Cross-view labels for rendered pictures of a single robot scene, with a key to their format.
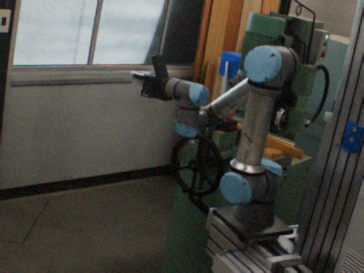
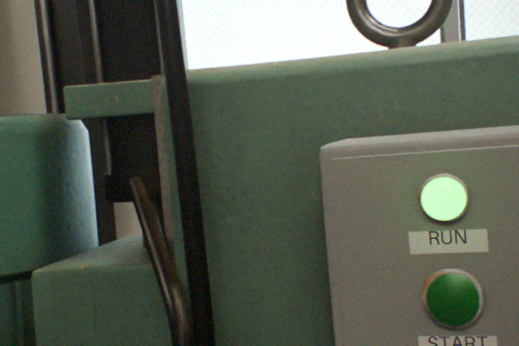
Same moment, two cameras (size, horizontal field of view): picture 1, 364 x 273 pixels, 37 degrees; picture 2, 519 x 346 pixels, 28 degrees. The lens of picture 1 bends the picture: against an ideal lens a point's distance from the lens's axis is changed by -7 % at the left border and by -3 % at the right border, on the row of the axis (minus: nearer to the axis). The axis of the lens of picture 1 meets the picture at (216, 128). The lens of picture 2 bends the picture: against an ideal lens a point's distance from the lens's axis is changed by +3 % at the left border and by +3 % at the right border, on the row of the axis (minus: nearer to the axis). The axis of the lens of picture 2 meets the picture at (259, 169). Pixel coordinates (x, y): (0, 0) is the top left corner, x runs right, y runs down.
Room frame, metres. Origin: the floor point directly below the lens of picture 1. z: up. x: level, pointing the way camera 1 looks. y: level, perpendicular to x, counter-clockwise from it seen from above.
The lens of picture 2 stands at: (2.64, -0.82, 1.49)
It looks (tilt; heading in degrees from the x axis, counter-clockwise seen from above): 3 degrees down; 71
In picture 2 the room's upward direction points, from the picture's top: 5 degrees counter-clockwise
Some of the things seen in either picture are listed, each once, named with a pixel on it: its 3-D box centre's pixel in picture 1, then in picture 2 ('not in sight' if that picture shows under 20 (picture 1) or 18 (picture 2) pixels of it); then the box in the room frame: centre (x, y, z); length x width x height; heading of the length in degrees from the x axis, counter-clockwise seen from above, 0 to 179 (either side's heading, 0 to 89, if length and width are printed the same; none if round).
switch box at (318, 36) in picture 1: (318, 45); (460, 319); (2.86, -0.43, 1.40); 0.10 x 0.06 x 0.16; 147
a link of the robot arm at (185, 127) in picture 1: (190, 120); not in sight; (1.96, 0.10, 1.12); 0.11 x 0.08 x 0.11; 147
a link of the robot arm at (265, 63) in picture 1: (256, 127); not in sight; (1.79, -0.13, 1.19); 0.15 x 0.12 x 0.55; 147
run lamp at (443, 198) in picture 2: not in sight; (443, 198); (2.84, -0.45, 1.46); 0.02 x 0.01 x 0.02; 147
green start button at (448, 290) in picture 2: not in sight; (452, 299); (2.84, -0.45, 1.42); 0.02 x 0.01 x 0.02; 147
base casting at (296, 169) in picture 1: (249, 159); not in sight; (2.77, -0.20, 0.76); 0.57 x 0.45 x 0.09; 147
